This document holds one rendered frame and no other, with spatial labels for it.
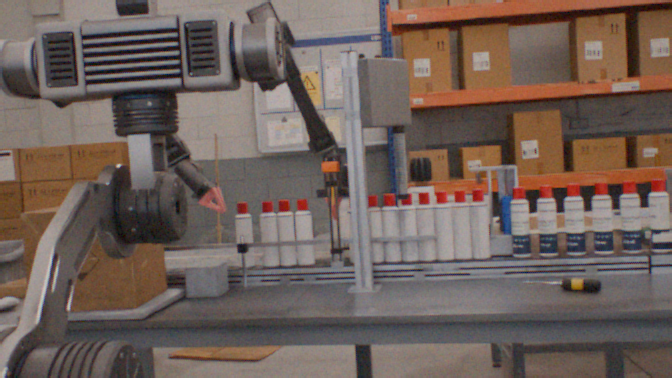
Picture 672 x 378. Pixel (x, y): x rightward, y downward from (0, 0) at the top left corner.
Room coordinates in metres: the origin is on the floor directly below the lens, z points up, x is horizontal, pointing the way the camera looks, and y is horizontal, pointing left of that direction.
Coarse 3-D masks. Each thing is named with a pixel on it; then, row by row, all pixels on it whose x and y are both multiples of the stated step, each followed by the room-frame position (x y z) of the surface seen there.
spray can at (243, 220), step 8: (240, 208) 2.22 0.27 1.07; (240, 216) 2.22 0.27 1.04; (248, 216) 2.22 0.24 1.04; (240, 224) 2.21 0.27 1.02; (248, 224) 2.22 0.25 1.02; (240, 232) 2.21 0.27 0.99; (248, 232) 2.22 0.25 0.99; (248, 240) 2.22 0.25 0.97; (240, 256) 2.22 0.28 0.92; (248, 256) 2.21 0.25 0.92; (240, 264) 2.22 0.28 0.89; (248, 264) 2.21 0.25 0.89
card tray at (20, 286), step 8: (16, 280) 2.37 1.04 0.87; (24, 280) 2.41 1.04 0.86; (0, 288) 2.26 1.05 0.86; (8, 288) 2.26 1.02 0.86; (16, 288) 2.25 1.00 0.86; (24, 288) 2.25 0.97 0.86; (0, 296) 2.26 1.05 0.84; (8, 296) 2.26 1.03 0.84; (16, 296) 2.25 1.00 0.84; (24, 296) 2.25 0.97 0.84
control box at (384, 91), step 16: (368, 64) 1.97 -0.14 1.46; (384, 64) 2.01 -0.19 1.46; (400, 64) 2.06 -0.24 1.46; (368, 80) 1.97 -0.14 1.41; (384, 80) 2.01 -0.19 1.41; (400, 80) 2.06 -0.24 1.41; (368, 96) 1.97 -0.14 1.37; (384, 96) 2.01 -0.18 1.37; (400, 96) 2.05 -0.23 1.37; (368, 112) 1.98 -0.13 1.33; (384, 112) 2.00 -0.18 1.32; (400, 112) 2.05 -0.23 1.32
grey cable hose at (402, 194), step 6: (396, 126) 2.02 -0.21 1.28; (402, 126) 2.02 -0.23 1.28; (396, 132) 2.02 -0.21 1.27; (402, 132) 2.02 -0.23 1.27; (396, 138) 2.02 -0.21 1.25; (402, 138) 2.02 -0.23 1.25; (396, 144) 2.02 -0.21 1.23; (402, 144) 2.02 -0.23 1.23; (396, 150) 2.03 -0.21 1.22; (402, 150) 2.02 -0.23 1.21; (396, 156) 2.03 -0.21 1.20; (402, 156) 2.02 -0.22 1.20; (396, 162) 2.03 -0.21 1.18; (402, 162) 2.02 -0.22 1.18; (402, 168) 2.02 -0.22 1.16; (402, 174) 2.02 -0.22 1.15; (402, 180) 2.02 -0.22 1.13; (402, 186) 2.02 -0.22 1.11; (402, 192) 2.02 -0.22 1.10; (402, 198) 2.02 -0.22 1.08; (408, 198) 2.03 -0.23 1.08
